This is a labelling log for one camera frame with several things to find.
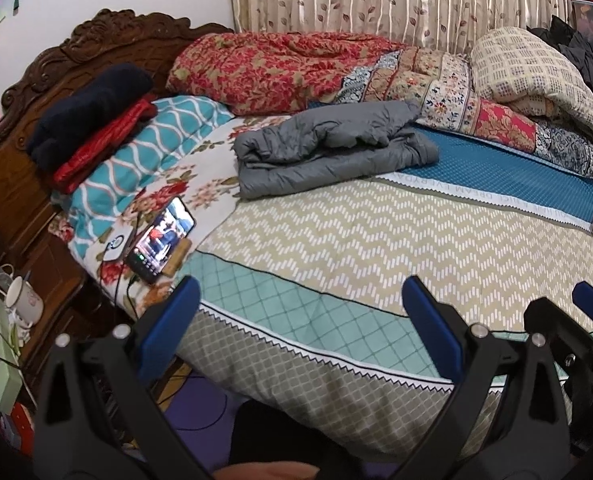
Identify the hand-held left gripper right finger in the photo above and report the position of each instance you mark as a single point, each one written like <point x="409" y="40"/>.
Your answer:
<point x="434" y="335"/>

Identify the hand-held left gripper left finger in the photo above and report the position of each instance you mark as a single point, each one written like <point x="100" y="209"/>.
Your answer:
<point x="174" y="330"/>

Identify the grey padded jacket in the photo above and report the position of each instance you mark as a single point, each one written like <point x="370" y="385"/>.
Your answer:
<point x="326" y="150"/>

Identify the pile of dark clothes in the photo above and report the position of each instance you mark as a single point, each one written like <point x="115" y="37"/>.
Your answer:
<point x="586" y="55"/>

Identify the person's left hand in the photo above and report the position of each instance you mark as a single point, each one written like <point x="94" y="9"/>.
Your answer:
<point x="266" y="472"/>

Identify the wooden phone stand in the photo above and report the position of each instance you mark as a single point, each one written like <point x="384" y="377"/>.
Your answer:
<point x="179" y="260"/>

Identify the purple floor mat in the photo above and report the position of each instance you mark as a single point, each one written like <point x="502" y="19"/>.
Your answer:
<point x="196" y="400"/>

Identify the smartphone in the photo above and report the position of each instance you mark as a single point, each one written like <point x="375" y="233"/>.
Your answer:
<point x="161" y="240"/>

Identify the patterned bed sheet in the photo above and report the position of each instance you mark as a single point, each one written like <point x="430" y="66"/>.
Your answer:
<point x="351" y="250"/>

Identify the white mug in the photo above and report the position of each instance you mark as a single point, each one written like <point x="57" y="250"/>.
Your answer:
<point x="24" y="305"/>

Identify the green box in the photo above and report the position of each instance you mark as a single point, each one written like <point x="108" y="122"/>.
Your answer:
<point x="4" y="360"/>

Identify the folded red cloth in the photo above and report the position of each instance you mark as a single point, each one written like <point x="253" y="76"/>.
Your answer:
<point x="101" y="150"/>

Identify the teal wave floral pillow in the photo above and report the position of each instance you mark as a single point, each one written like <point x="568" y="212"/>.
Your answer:
<point x="166" y="135"/>

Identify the carved wooden headboard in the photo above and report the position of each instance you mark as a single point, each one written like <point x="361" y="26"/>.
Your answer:
<point x="16" y="185"/>

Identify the folded navy cloth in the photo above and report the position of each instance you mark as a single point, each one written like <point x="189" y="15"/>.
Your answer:
<point x="86" y="105"/>

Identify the cream dotted quilt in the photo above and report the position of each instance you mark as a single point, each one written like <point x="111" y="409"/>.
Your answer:
<point x="526" y="70"/>

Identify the red floral patchwork quilt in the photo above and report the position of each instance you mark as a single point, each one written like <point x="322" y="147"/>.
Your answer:
<point x="276" y="70"/>

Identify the beige leaf print curtain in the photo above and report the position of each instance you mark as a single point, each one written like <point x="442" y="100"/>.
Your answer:
<point x="376" y="0"/>

